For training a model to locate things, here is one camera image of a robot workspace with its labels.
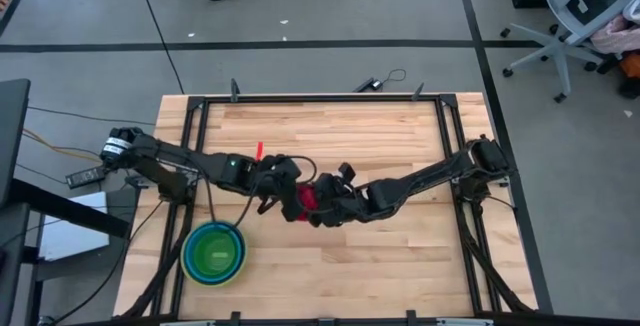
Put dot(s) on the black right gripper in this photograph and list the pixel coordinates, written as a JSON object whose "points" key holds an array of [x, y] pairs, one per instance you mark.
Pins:
{"points": [[350, 201]]}

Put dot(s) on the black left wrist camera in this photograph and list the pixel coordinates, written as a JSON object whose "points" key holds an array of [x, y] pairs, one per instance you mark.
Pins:
{"points": [[280, 165]]}

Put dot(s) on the orange object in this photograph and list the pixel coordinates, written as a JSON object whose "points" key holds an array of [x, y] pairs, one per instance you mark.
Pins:
{"points": [[632, 65]]}

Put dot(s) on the red tag strip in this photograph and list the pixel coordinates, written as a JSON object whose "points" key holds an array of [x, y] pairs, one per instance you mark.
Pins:
{"points": [[259, 151]]}

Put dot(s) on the white panel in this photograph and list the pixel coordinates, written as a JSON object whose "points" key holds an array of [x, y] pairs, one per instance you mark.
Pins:
{"points": [[75, 231]]}

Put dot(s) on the black desk frame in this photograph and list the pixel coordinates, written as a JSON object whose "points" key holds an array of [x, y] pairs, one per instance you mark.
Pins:
{"points": [[60, 208]]}

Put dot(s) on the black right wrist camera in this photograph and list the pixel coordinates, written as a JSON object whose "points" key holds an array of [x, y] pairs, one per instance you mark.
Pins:
{"points": [[347, 172]]}

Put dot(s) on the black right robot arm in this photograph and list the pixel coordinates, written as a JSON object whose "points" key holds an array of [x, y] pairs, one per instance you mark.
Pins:
{"points": [[430, 173]]}

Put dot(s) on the black aluminium table frame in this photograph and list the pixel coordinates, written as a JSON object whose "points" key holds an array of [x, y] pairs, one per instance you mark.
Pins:
{"points": [[350, 98]]}

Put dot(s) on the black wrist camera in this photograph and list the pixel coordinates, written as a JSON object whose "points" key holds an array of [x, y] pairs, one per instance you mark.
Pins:
{"points": [[280, 165], [347, 172]]}

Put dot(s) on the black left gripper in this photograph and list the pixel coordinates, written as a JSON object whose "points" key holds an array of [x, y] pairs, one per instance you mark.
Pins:
{"points": [[277, 183]]}

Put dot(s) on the red plastic bowl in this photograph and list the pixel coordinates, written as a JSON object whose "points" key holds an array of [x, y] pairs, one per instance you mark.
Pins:
{"points": [[307, 200]]}

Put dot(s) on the black power brick with label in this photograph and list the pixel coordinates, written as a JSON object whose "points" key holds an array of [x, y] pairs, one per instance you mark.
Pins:
{"points": [[85, 177]]}

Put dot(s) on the black monitor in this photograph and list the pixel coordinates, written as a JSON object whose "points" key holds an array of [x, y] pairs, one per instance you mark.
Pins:
{"points": [[12, 136]]}

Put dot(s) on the white light bar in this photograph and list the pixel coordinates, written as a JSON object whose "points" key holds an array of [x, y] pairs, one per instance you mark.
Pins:
{"points": [[465, 322], [187, 323]]}

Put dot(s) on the pink cloth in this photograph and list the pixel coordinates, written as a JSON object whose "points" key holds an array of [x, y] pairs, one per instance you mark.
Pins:
{"points": [[617, 36]]}

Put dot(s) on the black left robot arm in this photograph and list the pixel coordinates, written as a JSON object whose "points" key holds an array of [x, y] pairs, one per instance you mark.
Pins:
{"points": [[200, 161]]}

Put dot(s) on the grey office chair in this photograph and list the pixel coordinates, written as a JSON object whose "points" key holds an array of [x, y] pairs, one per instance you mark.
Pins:
{"points": [[565, 41]]}

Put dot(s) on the small green plastic bowl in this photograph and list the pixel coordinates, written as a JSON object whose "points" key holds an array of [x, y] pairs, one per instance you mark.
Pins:
{"points": [[215, 253]]}

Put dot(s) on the teal blue plastic bowl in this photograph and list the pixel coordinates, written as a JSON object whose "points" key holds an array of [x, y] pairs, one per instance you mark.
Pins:
{"points": [[189, 253]]}

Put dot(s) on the large yellow-green bowl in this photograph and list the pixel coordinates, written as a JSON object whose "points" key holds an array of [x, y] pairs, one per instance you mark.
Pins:
{"points": [[181, 266]]}

